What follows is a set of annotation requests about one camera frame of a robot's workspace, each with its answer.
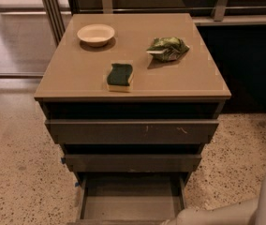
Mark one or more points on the grey drawer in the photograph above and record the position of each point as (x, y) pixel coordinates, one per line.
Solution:
(120, 131)
(133, 163)
(130, 199)

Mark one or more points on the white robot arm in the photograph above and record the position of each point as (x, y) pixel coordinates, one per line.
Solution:
(251, 212)

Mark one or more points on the grey drawer cabinet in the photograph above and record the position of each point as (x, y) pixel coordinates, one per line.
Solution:
(74, 85)

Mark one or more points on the green yellow sponge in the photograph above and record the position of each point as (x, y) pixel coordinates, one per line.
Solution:
(120, 78)

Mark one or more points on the green chip bag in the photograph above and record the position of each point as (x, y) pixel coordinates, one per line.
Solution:
(166, 49)

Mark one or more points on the white paper bowl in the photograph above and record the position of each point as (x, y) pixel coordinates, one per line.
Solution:
(96, 35)

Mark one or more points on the metal post left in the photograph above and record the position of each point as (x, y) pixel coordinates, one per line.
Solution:
(55, 19)

